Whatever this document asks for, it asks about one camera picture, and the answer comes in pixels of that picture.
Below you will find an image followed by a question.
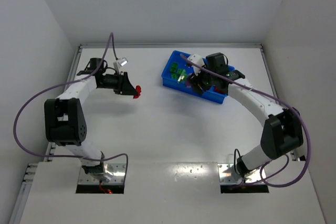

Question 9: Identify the red half-round brick cluster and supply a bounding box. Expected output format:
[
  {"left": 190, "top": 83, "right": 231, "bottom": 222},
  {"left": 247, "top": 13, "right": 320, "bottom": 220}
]
[{"left": 133, "top": 85, "right": 142, "bottom": 99}]

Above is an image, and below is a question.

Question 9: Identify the blue plastic divided bin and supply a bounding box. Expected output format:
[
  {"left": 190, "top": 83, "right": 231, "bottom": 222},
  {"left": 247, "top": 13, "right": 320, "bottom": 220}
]
[{"left": 161, "top": 50, "right": 227, "bottom": 104}]

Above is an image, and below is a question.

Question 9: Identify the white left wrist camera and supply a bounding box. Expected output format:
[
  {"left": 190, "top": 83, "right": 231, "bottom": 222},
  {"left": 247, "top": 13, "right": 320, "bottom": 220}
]
[{"left": 113, "top": 58, "right": 128, "bottom": 74}]

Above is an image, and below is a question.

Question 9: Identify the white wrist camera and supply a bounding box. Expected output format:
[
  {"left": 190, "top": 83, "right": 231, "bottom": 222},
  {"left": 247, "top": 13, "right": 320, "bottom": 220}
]
[
  {"left": 187, "top": 54, "right": 205, "bottom": 76},
  {"left": 113, "top": 58, "right": 128, "bottom": 74}
]

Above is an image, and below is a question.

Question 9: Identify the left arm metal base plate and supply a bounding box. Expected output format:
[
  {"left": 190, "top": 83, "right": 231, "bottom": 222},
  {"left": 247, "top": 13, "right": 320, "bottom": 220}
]
[{"left": 78, "top": 163, "right": 127, "bottom": 186}]

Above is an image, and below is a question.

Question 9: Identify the green duplo brick number three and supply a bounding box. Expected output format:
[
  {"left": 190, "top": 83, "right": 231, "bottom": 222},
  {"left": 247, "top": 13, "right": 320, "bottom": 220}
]
[{"left": 171, "top": 74, "right": 178, "bottom": 80}]

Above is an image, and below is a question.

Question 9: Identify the green small duplo brick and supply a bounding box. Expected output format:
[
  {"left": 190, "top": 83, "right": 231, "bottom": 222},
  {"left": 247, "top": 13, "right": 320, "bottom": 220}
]
[{"left": 176, "top": 69, "right": 186, "bottom": 76}]

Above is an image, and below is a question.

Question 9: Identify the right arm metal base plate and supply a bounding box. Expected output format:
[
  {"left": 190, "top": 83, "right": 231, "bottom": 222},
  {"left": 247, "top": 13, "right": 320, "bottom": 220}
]
[{"left": 217, "top": 163, "right": 264, "bottom": 186}]

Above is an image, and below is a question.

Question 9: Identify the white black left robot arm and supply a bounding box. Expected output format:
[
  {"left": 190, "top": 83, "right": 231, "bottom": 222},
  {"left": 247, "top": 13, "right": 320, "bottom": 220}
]
[{"left": 44, "top": 58, "right": 141, "bottom": 183}]

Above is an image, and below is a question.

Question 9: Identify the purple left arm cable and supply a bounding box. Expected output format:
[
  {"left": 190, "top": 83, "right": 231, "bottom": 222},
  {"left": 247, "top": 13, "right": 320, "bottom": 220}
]
[{"left": 13, "top": 32, "right": 129, "bottom": 183}]

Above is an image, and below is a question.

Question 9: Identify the green brick cluster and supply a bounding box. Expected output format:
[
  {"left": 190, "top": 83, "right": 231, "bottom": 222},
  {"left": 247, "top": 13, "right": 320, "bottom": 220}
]
[{"left": 177, "top": 72, "right": 192, "bottom": 84}]

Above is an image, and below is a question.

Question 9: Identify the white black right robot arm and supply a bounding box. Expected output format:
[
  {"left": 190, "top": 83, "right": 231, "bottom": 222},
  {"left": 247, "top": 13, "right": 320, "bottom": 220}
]
[{"left": 188, "top": 53, "right": 303, "bottom": 177}]

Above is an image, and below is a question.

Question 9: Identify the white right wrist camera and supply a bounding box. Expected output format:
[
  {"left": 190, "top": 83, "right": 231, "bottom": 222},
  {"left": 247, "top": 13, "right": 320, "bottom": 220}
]
[{"left": 187, "top": 54, "right": 205, "bottom": 76}]

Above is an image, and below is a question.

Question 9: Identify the green sloped duplo brick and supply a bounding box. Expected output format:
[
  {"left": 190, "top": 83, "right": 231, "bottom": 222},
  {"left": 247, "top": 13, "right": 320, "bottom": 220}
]
[{"left": 170, "top": 62, "right": 179, "bottom": 73}]

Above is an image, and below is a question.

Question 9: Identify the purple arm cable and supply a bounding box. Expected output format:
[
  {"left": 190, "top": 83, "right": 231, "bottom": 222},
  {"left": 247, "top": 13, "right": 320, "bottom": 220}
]
[
  {"left": 180, "top": 53, "right": 313, "bottom": 188},
  {"left": 13, "top": 32, "right": 129, "bottom": 183}
]

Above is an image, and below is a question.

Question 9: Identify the purple rounded brick cluster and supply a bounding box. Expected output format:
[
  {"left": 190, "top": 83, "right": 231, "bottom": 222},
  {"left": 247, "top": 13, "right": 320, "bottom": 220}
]
[{"left": 185, "top": 80, "right": 192, "bottom": 88}]

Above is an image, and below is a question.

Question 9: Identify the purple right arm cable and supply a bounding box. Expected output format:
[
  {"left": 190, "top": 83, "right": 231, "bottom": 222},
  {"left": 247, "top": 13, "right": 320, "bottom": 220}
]
[{"left": 180, "top": 53, "right": 313, "bottom": 188}]

